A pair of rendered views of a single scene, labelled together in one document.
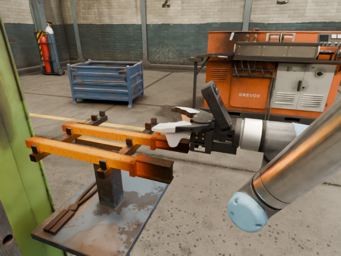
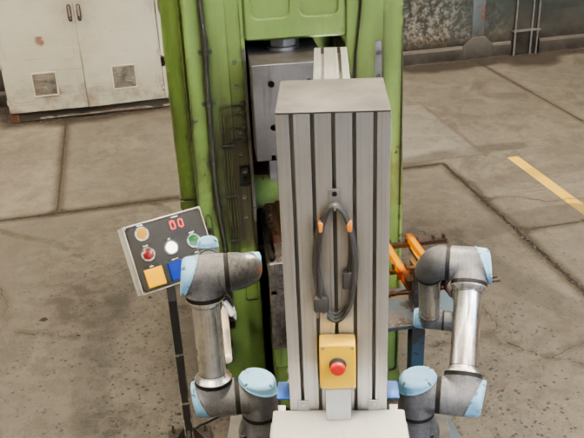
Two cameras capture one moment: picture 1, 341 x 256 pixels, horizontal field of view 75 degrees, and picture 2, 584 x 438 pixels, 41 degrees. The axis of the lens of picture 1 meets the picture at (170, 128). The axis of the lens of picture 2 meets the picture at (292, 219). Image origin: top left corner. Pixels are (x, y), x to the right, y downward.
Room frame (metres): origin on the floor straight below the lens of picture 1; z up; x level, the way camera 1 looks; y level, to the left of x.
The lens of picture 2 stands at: (-1.24, -2.05, 2.55)
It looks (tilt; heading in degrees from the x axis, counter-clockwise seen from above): 26 degrees down; 61
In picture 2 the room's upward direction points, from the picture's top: 3 degrees counter-clockwise
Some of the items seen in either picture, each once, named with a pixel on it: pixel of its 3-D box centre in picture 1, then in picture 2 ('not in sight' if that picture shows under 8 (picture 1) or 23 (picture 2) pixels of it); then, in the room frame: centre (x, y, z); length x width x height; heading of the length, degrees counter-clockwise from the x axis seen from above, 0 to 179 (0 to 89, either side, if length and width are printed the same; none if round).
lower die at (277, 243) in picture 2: not in sight; (291, 224); (0.31, 0.76, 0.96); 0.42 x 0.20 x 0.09; 67
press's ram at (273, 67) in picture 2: not in sight; (295, 96); (0.35, 0.74, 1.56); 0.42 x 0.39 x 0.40; 67
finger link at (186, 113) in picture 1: (185, 118); not in sight; (0.58, -0.04, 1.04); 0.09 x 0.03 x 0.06; 35
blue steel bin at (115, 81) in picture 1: (108, 81); not in sight; (4.28, 1.20, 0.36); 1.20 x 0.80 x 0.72; 78
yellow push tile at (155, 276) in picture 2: not in sight; (155, 276); (-0.42, 0.58, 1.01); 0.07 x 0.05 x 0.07; 2
